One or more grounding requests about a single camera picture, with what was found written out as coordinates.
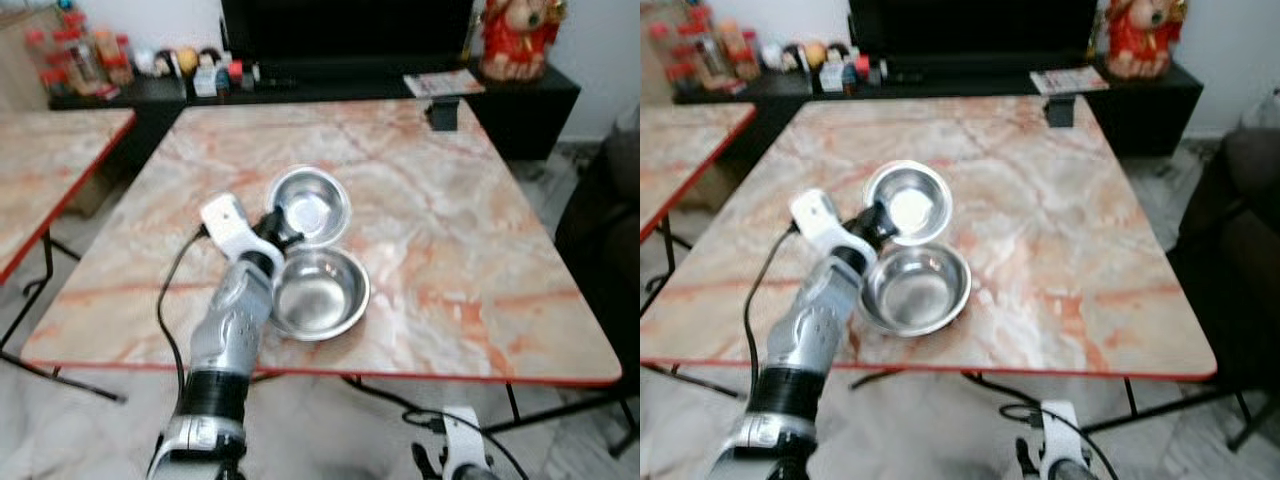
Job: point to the printed magazine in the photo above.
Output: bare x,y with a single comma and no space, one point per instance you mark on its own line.
1070,80
445,83

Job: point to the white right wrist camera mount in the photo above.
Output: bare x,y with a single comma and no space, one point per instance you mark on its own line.
462,440
1060,435

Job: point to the black television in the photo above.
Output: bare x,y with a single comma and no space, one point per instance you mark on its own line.
350,25
970,22

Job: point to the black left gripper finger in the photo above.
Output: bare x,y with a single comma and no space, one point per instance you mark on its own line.
294,238
279,211
878,206
893,233

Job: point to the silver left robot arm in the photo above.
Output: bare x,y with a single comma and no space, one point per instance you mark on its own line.
230,340
810,340

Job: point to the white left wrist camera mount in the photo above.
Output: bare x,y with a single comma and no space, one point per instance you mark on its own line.
818,215
225,222

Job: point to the red fortune god figurine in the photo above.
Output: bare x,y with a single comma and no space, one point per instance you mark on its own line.
520,40
1145,35

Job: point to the yellow doll figurine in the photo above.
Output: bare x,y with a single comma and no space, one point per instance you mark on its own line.
186,60
815,52

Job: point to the dark sofa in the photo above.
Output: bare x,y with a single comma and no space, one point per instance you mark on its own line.
1235,250
600,240

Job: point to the marble top folding table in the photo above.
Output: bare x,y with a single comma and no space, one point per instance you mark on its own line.
450,250
1050,250
50,160
680,150

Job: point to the orange snack jar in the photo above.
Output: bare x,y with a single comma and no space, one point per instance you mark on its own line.
118,60
738,50

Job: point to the black hair doll figurine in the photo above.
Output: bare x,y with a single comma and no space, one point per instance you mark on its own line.
166,62
793,55
838,51
208,57

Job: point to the large steel bowl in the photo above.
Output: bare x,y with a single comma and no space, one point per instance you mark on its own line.
915,290
320,295

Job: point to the small white box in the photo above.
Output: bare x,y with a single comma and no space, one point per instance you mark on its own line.
832,77
206,82

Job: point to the white doll figurine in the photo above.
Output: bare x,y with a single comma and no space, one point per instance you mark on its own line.
772,56
145,62

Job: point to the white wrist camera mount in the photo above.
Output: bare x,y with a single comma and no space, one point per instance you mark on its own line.
462,440
225,222
1060,435
818,215

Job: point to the small steel bowl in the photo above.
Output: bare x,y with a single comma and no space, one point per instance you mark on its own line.
312,205
912,200

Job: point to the small black box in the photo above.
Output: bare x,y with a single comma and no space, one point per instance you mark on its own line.
1061,110
443,115

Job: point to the light wooden drawer cabinet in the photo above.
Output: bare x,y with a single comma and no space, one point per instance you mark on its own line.
20,70
648,60

